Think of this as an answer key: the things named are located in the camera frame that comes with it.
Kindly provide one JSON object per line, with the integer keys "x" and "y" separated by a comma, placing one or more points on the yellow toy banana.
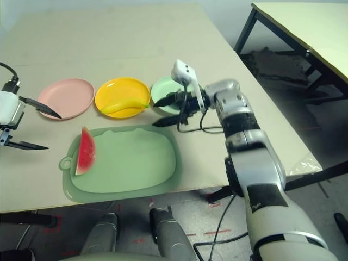
{"x": 119, "y": 106}

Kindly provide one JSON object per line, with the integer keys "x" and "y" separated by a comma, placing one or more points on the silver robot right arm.
{"x": 258, "y": 168}

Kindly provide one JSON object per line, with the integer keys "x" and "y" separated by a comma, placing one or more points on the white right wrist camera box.
{"x": 182, "y": 72}

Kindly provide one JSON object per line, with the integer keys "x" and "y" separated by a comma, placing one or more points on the black stand foot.
{"x": 342, "y": 221}

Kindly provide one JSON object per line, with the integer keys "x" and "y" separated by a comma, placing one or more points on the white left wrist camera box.
{"x": 6, "y": 106}

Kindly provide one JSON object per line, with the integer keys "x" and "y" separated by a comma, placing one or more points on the red toy watermelon slice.
{"x": 85, "y": 152}

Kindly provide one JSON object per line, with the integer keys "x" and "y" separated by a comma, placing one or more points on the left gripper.
{"x": 17, "y": 115}

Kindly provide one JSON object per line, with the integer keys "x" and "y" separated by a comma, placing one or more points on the pink plastic plate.
{"x": 68, "y": 95}

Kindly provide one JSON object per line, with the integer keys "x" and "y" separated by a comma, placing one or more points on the grey robot right leg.
{"x": 171, "y": 236}

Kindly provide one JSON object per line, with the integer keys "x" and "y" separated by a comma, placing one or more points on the green silicone cutting mat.
{"x": 130, "y": 163}

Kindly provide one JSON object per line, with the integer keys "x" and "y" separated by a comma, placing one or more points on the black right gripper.
{"x": 187, "y": 104}

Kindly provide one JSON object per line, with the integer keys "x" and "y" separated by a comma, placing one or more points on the green plastic plate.
{"x": 160, "y": 89}

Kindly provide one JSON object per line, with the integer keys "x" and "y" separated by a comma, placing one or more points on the black table leg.
{"x": 27, "y": 218}

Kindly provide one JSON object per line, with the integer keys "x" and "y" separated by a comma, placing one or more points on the grey robot left leg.
{"x": 100, "y": 233}

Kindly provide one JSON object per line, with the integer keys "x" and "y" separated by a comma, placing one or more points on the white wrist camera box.
{"x": 182, "y": 72}
{"x": 6, "y": 106}

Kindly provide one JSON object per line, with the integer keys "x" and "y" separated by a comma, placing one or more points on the clear plastic sheet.
{"x": 304, "y": 164}

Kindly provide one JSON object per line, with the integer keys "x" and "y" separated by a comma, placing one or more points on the yellow plastic plate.
{"x": 122, "y": 89}

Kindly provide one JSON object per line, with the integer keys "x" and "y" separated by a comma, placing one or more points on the beige side table black legs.
{"x": 299, "y": 24}

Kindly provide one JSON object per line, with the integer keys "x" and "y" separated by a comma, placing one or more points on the grey robot leg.
{"x": 171, "y": 236}
{"x": 100, "y": 233}

